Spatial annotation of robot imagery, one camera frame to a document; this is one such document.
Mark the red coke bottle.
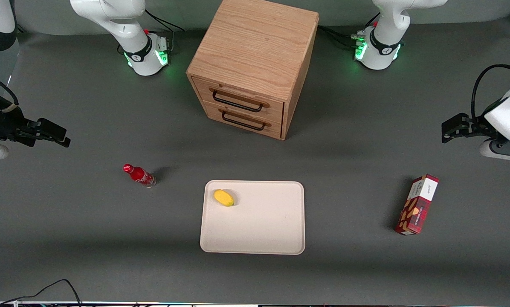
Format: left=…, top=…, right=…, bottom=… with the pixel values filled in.
left=123, top=164, right=156, bottom=188

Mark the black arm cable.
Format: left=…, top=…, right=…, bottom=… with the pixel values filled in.
left=471, top=64, right=510, bottom=121
left=0, top=70, right=19, bottom=112

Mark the wooden drawer front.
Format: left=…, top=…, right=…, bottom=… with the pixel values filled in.
left=192, top=77, right=285, bottom=124
left=203, top=101, right=284, bottom=140

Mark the wooden drawer cabinet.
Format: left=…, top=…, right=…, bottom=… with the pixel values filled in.
left=186, top=0, right=319, bottom=141

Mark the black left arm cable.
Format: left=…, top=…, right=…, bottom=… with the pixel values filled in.
left=471, top=64, right=510, bottom=121

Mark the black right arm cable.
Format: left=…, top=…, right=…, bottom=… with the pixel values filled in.
left=0, top=70, right=19, bottom=112

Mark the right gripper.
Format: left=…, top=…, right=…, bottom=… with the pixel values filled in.
left=0, top=87, right=71, bottom=148

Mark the black left base cable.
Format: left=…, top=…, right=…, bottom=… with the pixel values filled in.
left=318, top=13, right=380, bottom=50

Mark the black cable at table edge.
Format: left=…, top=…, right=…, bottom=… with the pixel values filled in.
left=0, top=279, right=83, bottom=307

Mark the beige plastic tray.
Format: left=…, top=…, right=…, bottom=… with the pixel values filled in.
left=200, top=180, right=306, bottom=255

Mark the black base cable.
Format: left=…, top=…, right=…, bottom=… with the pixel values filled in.
left=144, top=9, right=185, bottom=52
left=318, top=13, right=380, bottom=50

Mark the red plaid cookie box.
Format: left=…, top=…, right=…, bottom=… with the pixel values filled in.
left=394, top=174, right=440, bottom=236

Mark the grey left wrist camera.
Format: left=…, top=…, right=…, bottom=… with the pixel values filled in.
left=478, top=139, right=510, bottom=163

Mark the black drawer handle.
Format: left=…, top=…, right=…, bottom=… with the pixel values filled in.
left=221, top=110, right=267, bottom=131
left=212, top=90, right=265, bottom=113

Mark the black right base cable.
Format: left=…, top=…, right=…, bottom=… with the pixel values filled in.
left=144, top=9, right=185, bottom=52

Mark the yellow mango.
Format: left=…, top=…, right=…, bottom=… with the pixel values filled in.
left=214, top=189, right=235, bottom=207

